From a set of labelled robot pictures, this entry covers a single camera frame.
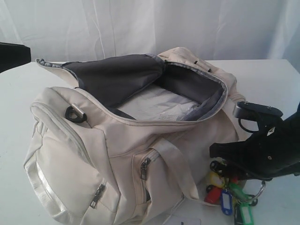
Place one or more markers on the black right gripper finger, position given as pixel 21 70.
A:
pixel 231 170
pixel 233 152

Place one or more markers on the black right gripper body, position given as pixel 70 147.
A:
pixel 274 152

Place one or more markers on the colourful key tag bunch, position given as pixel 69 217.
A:
pixel 228 193

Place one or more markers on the cream fabric duffel bag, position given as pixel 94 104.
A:
pixel 91 164

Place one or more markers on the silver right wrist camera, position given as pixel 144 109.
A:
pixel 265 116

